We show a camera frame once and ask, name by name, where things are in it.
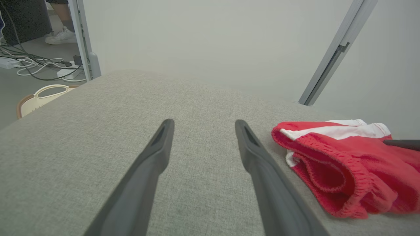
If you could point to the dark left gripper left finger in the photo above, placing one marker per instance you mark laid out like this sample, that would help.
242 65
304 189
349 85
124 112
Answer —
137 183

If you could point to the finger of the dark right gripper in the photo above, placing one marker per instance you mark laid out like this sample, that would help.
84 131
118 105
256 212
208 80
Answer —
407 144

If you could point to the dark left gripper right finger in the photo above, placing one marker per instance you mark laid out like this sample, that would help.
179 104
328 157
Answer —
279 196

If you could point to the red shorts with white stripe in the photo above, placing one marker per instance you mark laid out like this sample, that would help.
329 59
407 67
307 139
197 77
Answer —
344 164

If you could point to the white power strip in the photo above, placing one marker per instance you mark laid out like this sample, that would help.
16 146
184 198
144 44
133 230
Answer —
6 63
67 72

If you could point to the black power adapter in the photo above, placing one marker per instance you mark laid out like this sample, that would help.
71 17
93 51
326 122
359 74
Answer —
77 60

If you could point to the white sneaker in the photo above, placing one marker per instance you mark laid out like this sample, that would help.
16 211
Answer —
62 36

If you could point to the person leg with grey sock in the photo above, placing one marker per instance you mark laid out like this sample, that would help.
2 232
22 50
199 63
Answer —
64 13

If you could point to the black fabric object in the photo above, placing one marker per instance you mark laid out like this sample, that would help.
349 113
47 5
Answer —
23 19

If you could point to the grey partition post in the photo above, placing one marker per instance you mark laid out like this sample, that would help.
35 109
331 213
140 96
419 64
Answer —
82 39
341 42

